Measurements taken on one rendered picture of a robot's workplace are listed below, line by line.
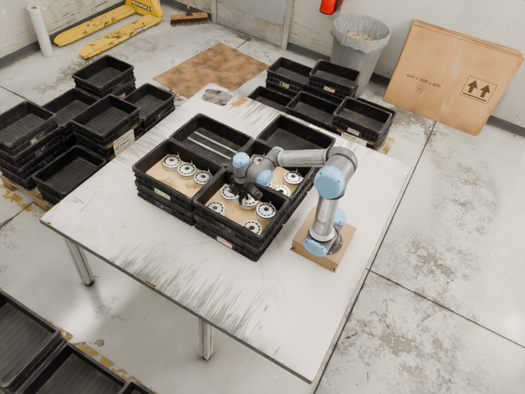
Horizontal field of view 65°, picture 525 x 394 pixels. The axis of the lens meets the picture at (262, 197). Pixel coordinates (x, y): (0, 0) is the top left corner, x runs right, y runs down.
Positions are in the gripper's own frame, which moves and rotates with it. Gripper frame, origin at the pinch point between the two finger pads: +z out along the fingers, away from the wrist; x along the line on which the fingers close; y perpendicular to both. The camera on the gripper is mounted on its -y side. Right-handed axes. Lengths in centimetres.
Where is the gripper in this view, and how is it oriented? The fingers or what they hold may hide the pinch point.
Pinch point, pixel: (245, 203)
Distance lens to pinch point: 215.4
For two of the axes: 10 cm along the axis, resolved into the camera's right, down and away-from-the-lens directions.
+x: -5.2, 6.9, -5.1
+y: -8.6, -4.3, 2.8
